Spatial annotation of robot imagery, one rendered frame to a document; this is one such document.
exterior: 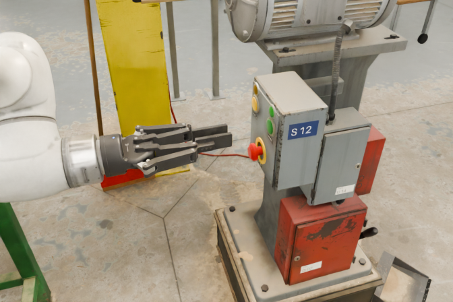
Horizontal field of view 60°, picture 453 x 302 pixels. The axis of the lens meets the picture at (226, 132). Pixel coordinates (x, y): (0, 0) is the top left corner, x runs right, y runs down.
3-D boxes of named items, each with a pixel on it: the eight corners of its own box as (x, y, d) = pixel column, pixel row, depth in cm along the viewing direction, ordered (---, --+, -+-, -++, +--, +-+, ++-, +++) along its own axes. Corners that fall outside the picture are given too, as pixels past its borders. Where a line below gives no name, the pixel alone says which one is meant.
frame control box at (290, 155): (323, 138, 109) (339, 52, 94) (367, 190, 93) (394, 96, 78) (240, 154, 104) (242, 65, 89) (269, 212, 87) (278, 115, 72)
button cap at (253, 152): (261, 151, 90) (263, 137, 88) (268, 162, 87) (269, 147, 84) (246, 154, 89) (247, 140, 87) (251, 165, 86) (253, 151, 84)
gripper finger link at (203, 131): (193, 143, 76) (191, 141, 76) (227, 137, 77) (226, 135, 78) (191, 131, 74) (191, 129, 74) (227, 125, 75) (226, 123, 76)
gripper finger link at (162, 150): (133, 143, 70) (133, 148, 69) (197, 138, 71) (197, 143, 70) (137, 160, 72) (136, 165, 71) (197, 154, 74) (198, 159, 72)
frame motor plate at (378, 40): (356, 19, 121) (358, 7, 119) (406, 50, 102) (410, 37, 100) (245, 32, 113) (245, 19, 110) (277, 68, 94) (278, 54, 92)
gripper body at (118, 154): (104, 158, 76) (152, 149, 78) (106, 188, 69) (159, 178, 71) (96, 126, 71) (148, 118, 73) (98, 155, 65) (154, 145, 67)
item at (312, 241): (334, 243, 148) (353, 170, 127) (352, 271, 138) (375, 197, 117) (273, 259, 142) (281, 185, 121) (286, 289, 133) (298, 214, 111)
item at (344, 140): (338, 176, 126) (376, 7, 94) (356, 199, 118) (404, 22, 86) (295, 185, 123) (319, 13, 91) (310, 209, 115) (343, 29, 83)
